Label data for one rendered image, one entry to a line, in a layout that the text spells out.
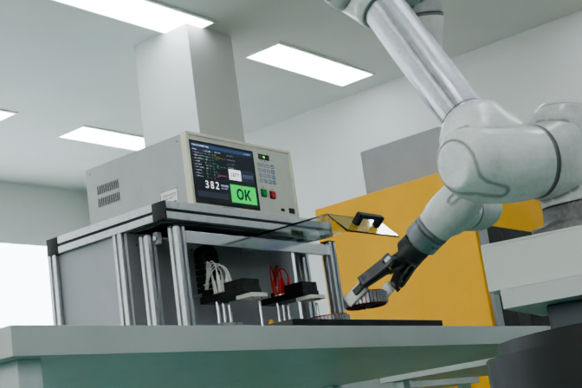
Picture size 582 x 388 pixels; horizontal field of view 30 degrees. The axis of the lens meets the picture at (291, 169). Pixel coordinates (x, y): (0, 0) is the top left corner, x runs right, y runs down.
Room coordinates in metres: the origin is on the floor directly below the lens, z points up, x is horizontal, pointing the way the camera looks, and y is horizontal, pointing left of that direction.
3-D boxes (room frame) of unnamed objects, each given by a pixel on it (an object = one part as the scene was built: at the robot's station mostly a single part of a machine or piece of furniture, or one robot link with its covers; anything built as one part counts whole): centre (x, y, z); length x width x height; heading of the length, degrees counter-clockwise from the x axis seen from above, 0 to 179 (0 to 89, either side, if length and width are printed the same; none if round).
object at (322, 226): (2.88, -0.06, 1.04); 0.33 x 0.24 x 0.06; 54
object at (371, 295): (2.72, -0.14, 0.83); 0.11 x 0.11 x 0.04
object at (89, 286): (2.73, 0.54, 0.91); 0.28 x 0.03 x 0.32; 54
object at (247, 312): (2.90, 0.23, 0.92); 0.66 x 0.01 x 0.30; 144
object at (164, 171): (2.95, 0.28, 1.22); 0.44 x 0.39 x 0.20; 144
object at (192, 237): (2.81, 0.11, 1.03); 0.62 x 0.01 x 0.03; 144
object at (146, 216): (2.94, 0.29, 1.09); 0.68 x 0.44 x 0.05; 144
